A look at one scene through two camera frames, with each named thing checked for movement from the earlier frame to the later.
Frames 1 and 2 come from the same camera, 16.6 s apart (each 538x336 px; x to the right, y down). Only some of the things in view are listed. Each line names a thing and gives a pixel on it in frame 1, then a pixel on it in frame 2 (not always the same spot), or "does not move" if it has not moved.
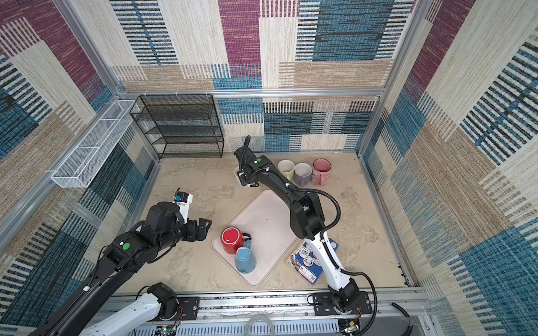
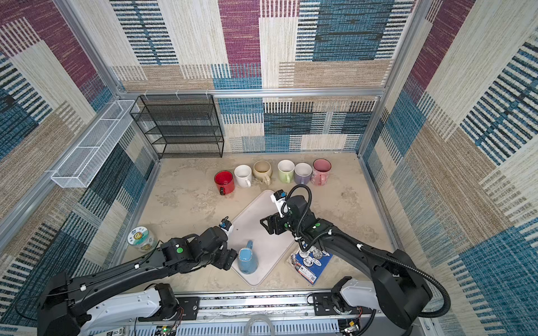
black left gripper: (194, 235) -> (228, 256)
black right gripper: (243, 180) -> (272, 220)
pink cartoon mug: (320, 174) does not move
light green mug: (286, 167) does not move
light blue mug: (245, 260) does not move
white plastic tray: (266, 218) does not move
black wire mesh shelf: (181, 126) does not move
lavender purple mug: (302, 172) does not move
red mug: (232, 238) -> (224, 180)
